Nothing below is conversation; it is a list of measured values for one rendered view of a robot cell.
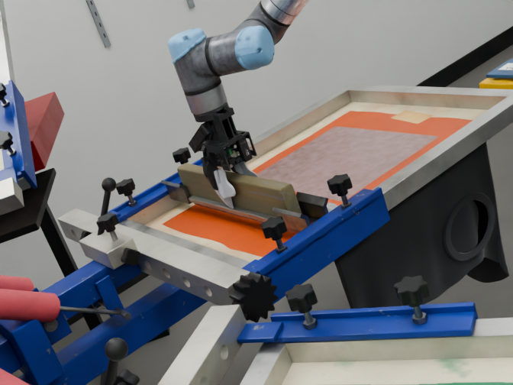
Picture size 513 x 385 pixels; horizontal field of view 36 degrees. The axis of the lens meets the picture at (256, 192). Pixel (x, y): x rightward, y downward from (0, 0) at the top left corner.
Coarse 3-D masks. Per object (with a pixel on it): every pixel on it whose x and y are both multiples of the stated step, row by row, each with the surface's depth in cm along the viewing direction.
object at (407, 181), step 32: (352, 96) 212; (384, 96) 202; (416, 96) 193; (448, 96) 185; (480, 96) 177; (512, 96) 170; (288, 128) 202; (480, 128) 162; (416, 160) 156; (448, 160) 157; (384, 192) 148; (128, 224) 175; (224, 256) 146
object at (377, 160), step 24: (432, 120) 183; (456, 120) 178; (384, 144) 179; (408, 144) 174; (432, 144) 170; (336, 168) 175; (360, 168) 171; (384, 168) 167; (312, 192) 167; (216, 240) 162; (240, 240) 158; (264, 240) 155
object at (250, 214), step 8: (192, 200) 175; (200, 200) 173; (208, 200) 171; (216, 208) 168; (224, 208) 165; (240, 208) 162; (248, 216) 159; (256, 216) 156; (264, 216) 155; (272, 216) 153
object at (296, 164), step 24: (336, 120) 204; (360, 120) 198; (384, 120) 193; (312, 144) 193; (336, 144) 188; (360, 144) 183; (264, 168) 190; (288, 168) 185; (312, 168) 180; (192, 216) 177; (216, 216) 173
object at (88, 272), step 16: (80, 272) 147; (96, 272) 145; (112, 272) 146; (128, 272) 148; (48, 288) 145; (64, 288) 143; (80, 288) 143; (96, 288) 145; (64, 304) 142; (80, 304) 144
